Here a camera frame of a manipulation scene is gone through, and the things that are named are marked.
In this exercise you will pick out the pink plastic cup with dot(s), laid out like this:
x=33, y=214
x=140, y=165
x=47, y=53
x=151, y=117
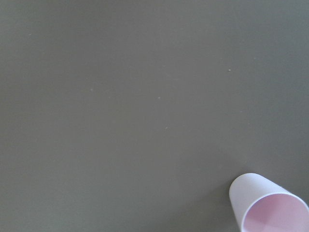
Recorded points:
x=260, y=205

